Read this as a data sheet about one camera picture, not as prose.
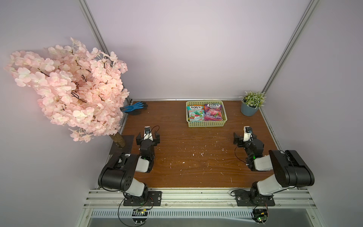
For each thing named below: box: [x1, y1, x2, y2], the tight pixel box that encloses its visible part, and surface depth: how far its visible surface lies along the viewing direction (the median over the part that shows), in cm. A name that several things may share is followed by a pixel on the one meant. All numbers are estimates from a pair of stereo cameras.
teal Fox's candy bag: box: [186, 105, 206, 122], surface depth 102 cm
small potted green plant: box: [238, 90, 267, 117], surface depth 102 cm
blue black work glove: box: [120, 101, 148, 115], surface depth 116 cm
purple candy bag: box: [204, 103, 223, 122], surface depth 102 cm
